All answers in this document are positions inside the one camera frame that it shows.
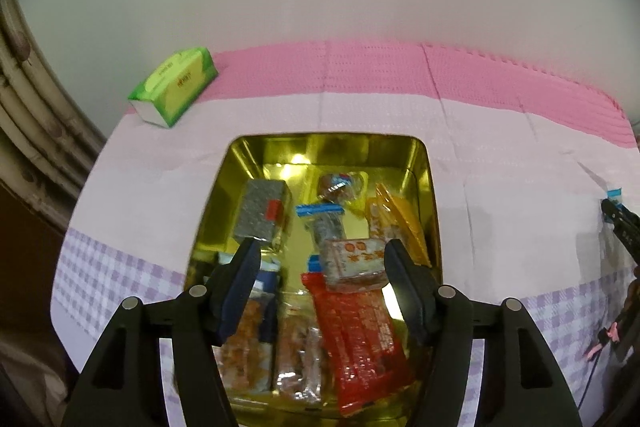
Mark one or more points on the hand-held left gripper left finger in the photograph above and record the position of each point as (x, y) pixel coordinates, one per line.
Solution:
(240, 292)

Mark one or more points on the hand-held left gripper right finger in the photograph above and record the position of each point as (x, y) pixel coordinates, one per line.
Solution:
(407, 292)

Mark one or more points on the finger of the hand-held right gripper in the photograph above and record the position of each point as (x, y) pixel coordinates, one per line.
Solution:
(625, 227)

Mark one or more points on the blue cracker packet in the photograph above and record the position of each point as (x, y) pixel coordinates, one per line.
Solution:
(267, 302)

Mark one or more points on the brown nut candy bar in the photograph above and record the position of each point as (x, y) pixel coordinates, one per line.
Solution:
(352, 259)

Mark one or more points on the twisted fried dough packet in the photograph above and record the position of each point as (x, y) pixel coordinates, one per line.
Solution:
(247, 357)

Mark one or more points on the red snack packet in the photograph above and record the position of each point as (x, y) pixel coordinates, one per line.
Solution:
(360, 342)

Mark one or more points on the yellow snack packet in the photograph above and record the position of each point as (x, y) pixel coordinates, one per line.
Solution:
(395, 217)

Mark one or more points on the long golden pastry packet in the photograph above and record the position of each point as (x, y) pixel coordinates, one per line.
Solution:
(300, 352)

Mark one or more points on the silver snack packet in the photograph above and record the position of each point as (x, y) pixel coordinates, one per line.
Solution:
(260, 207)

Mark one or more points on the clear candy with blue ends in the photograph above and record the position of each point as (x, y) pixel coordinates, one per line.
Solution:
(327, 227)

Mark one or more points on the yellow candy packet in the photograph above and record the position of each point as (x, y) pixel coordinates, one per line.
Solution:
(340, 187)

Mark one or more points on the maroon tin box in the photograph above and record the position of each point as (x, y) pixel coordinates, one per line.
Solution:
(300, 152)

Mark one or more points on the pink clip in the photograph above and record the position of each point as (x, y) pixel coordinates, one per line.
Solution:
(602, 343)

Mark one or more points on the pink checked bed sheet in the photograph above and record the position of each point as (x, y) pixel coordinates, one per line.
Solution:
(500, 157)

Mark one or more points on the green tissue pack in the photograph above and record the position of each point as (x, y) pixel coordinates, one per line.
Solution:
(175, 87)

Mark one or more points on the dark wooden cabinet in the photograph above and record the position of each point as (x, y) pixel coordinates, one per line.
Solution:
(25, 257)

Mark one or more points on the beige radiator pipes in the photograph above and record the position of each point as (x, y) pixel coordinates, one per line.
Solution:
(30, 107)

